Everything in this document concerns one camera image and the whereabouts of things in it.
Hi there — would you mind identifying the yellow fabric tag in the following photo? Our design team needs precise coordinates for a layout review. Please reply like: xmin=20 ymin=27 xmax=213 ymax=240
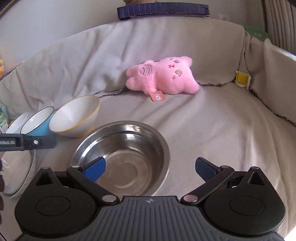
xmin=234 ymin=71 xmax=251 ymax=90

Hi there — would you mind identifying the white deep bowl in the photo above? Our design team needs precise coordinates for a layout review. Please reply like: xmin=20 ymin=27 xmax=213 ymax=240
xmin=6 ymin=113 xmax=29 ymax=134

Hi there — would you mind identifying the stainless steel bowl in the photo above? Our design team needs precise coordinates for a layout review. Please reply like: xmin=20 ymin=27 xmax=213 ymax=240
xmin=72 ymin=120 xmax=170 ymax=198

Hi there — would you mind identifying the beige curtain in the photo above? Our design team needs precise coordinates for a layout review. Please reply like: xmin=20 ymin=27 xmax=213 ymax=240
xmin=262 ymin=0 xmax=295 ymax=54

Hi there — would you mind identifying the yellow rimmed white bowl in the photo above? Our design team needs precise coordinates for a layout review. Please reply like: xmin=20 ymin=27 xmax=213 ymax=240
xmin=49 ymin=95 xmax=100 ymax=138

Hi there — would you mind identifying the vitamin gummy bottle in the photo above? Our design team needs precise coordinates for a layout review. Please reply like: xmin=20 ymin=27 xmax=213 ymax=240
xmin=0 ymin=106 xmax=9 ymax=133

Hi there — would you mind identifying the large white ceramic bowl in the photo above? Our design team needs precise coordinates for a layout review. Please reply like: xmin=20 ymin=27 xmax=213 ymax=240
xmin=1 ymin=150 xmax=36 ymax=199

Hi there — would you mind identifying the pink plush toy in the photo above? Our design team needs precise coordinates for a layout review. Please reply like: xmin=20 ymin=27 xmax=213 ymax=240
xmin=125 ymin=56 xmax=200 ymax=102

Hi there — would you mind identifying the green label card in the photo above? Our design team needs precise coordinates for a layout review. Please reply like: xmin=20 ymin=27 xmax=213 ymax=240
xmin=245 ymin=26 xmax=268 ymax=42

